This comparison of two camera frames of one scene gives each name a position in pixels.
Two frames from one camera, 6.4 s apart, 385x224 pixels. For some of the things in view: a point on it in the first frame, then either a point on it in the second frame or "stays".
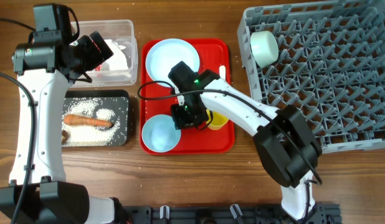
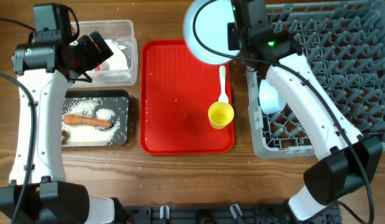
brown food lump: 65,137 stays
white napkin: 118,61 stays
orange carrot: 75,119 stays
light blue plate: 166,53 -> 211,27
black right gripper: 180,121 -> 232,40
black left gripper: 96,56 stays
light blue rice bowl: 159,134 -> 271,101
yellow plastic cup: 215,121 stays
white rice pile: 86,135 stays
